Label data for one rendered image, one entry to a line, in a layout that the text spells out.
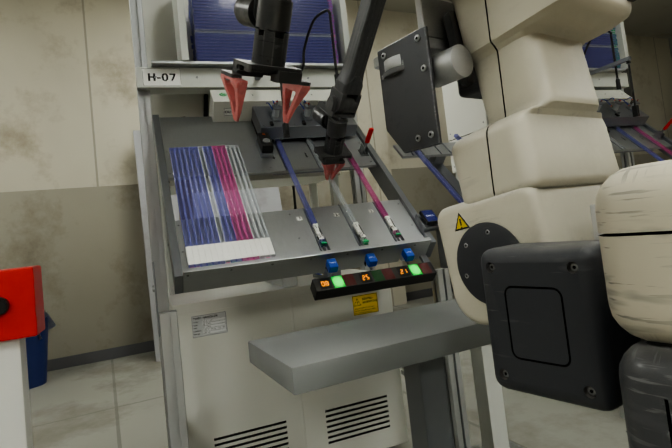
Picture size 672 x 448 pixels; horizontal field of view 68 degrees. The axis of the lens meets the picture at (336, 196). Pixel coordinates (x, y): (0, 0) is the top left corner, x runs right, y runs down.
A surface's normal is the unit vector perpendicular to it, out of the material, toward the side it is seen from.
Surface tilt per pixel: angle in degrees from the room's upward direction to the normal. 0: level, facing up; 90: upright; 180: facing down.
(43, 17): 90
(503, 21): 90
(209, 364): 90
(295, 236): 45
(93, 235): 90
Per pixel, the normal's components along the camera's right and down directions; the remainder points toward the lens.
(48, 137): 0.42, -0.11
